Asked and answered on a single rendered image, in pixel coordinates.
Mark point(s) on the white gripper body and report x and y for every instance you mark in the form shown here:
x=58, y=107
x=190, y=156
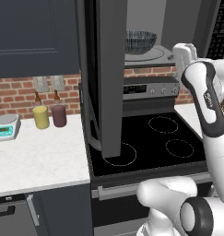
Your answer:
x=184, y=55

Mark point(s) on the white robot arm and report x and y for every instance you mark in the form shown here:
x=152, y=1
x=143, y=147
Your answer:
x=211, y=153

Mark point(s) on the grey microwave turntable plate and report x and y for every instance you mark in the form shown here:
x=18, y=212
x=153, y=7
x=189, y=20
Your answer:
x=156, y=54

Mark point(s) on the dark grey microwave oven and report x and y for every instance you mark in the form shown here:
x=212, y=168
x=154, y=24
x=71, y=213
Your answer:
x=178, y=21

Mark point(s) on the patterned grey bowl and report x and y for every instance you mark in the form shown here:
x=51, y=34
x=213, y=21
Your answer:
x=140, y=41

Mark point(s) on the dark grey microwave door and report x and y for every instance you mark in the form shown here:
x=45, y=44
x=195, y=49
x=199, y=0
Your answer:
x=108, y=76

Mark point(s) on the dark blue base cupboard door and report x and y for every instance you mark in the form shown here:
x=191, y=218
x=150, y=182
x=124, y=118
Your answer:
x=64, y=212

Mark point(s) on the grey stove knob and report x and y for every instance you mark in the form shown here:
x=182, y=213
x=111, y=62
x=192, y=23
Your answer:
x=152, y=91
x=174, y=90
x=162, y=91

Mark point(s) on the black stove with hob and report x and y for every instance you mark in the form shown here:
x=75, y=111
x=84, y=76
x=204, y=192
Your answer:
x=147, y=135

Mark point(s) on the purple jar with brown top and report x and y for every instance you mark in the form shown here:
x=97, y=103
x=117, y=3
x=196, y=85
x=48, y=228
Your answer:
x=59, y=115

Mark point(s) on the yellow jar with brown top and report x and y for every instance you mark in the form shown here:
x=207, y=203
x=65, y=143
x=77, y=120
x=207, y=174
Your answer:
x=41, y=117

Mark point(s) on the grey kitchen scale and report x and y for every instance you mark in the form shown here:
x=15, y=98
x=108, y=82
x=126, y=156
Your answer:
x=5, y=127

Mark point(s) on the dark grey dishwasher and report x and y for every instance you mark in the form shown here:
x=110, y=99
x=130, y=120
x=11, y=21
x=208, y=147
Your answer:
x=10, y=219

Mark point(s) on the grey wall socket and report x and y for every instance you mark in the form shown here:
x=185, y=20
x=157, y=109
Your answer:
x=41, y=84
x=57, y=83

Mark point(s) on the dark blue wall cupboard door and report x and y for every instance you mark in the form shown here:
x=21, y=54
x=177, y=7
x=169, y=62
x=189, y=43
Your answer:
x=33, y=37

